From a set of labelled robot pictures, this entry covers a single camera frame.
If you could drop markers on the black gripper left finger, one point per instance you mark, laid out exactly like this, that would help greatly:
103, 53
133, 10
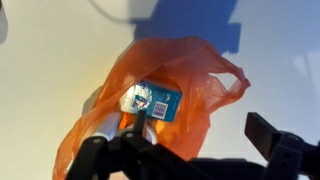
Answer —
110, 156

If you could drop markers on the blue carton box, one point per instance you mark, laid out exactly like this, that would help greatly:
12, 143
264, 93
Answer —
156, 100

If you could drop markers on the white bottle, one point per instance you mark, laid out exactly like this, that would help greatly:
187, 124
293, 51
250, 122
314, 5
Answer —
108, 125

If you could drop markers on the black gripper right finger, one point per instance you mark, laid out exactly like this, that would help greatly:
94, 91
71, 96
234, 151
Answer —
283, 150

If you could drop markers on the orange plastic bag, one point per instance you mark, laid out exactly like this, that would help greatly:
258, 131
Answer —
186, 66

